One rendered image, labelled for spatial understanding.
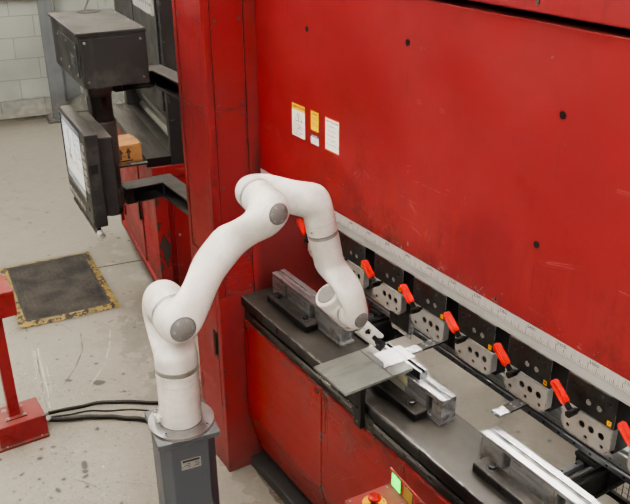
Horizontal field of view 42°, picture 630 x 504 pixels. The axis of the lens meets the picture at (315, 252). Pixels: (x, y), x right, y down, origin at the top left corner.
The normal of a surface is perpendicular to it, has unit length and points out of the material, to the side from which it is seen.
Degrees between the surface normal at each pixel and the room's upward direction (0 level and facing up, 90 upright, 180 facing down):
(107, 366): 0
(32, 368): 0
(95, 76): 90
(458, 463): 0
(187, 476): 90
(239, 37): 90
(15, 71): 90
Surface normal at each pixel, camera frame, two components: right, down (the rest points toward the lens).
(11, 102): 0.40, 0.39
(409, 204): -0.84, 0.23
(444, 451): 0.00, -0.90
